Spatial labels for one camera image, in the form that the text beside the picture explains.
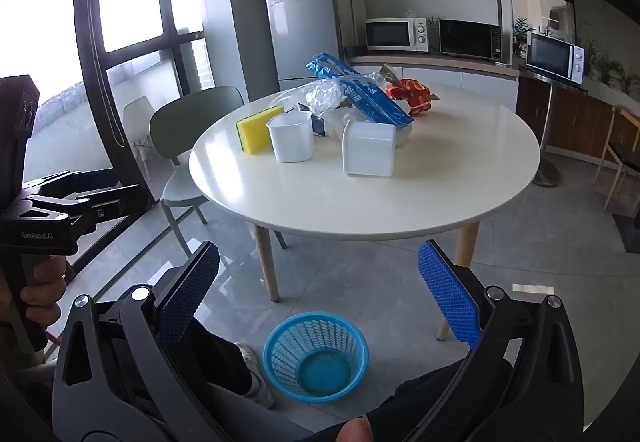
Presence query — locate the yellow sponge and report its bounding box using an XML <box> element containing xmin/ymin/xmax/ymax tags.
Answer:
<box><xmin>236</xmin><ymin>105</ymin><xmax>286</xmax><ymax>155</ymax></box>

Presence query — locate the white chair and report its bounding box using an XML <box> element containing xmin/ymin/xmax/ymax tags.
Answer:
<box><xmin>122</xmin><ymin>96</ymin><xmax>157</xmax><ymax>183</ymax></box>

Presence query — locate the wooden chair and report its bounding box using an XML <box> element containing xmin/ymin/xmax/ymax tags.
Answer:
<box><xmin>594</xmin><ymin>104</ymin><xmax>640</xmax><ymax>213</ymax></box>

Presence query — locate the white microwave with black door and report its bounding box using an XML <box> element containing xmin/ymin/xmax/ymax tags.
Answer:
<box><xmin>526</xmin><ymin>32</ymin><xmax>586</xmax><ymax>85</ymax></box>

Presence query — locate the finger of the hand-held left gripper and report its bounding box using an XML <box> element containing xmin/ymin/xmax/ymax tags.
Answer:
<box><xmin>37</xmin><ymin>184</ymin><xmax>147</xmax><ymax>223</ymax></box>
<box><xmin>22</xmin><ymin>171</ymin><xmax>121</xmax><ymax>196</ymax></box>

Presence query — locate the silver refrigerator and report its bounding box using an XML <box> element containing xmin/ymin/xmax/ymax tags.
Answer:
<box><xmin>257</xmin><ymin>0</ymin><xmax>346</xmax><ymax>97</ymax></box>

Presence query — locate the brown wood cabinet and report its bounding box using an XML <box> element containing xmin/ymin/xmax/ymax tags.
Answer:
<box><xmin>517</xmin><ymin>66</ymin><xmax>640</xmax><ymax>163</ymax></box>

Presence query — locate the person's left shoe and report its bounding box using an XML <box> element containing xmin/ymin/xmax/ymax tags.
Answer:
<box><xmin>235</xmin><ymin>342</ymin><xmax>276</xmax><ymax>410</ymax></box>

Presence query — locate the black table pedestal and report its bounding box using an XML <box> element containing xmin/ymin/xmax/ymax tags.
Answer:
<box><xmin>612</xmin><ymin>213</ymin><xmax>640</xmax><ymax>253</ymax></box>

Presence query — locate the round white table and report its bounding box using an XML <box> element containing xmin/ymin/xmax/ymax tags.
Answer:
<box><xmin>188</xmin><ymin>82</ymin><xmax>542</xmax><ymax>342</ymax></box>

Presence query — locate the red snack bag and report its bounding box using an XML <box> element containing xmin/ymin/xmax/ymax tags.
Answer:
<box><xmin>385</xmin><ymin>78</ymin><xmax>433</xmax><ymax>117</ymax></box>

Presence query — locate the blue plastic bag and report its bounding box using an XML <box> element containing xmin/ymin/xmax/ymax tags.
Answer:
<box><xmin>306</xmin><ymin>53</ymin><xmax>415</xmax><ymax>129</ymax></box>

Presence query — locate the white square container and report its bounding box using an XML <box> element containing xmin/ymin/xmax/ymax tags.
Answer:
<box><xmin>342</xmin><ymin>121</ymin><xmax>397</xmax><ymax>177</ymax></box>

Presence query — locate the green chair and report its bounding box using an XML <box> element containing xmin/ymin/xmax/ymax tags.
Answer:
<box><xmin>149</xmin><ymin>86</ymin><xmax>288</xmax><ymax>259</ymax></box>

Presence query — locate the clear plastic bag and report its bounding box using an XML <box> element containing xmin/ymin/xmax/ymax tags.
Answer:
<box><xmin>270</xmin><ymin>72</ymin><xmax>386</xmax><ymax>119</ymax></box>

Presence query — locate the black window frame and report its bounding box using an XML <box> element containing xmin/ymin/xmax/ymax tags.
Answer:
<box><xmin>0</xmin><ymin>0</ymin><xmax>216</xmax><ymax>283</ymax></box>

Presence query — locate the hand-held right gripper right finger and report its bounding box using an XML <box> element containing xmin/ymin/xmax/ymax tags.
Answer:
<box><xmin>405</xmin><ymin>241</ymin><xmax>598</xmax><ymax>442</ymax></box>

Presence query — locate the white counter cabinet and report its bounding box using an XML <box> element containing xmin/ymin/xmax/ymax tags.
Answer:
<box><xmin>345</xmin><ymin>54</ymin><xmax>521</xmax><ymax>113</ymax></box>

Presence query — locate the white plastic bin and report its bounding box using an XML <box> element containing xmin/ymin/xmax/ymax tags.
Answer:
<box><xmin>266</xmin><ymin>110</ymin><xmax>316</xmax><ymax>163</ymax></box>

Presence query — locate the person's left hand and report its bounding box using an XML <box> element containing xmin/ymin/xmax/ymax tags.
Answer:
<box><xmin>20</xmin><ymin>266</ymin><xmax>69</xmax><ymax>339</ymax></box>

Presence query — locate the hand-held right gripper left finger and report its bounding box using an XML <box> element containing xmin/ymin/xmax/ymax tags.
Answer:
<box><xmin>51</xmin><ymin>241</ymin><xmax>236</xmax><ymax>442</ymax></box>

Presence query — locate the metal pedestal stand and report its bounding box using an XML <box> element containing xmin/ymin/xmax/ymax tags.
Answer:
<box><xmin>531</xmin><ymin>82</ymin><xmax>566</xmax><ymax>187</ymax></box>

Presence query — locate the row of green plants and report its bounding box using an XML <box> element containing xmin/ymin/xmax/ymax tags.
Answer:
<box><xmin>585</xmin><ymin>42</ymin><xmax>640</xmax><ymax>97</ymax></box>

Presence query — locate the green potted plant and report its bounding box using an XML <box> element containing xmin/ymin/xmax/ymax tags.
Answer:
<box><xmin>512</xmin><ymin>16</ymin><xmax>536</xmax><ymax>57</ymax></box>

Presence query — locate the blue plastic basket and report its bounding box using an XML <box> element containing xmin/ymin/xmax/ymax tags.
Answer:
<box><xmin>262</xmin><ymin>312</ymin><xmax>370</xmax><ymax>404</ymax></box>

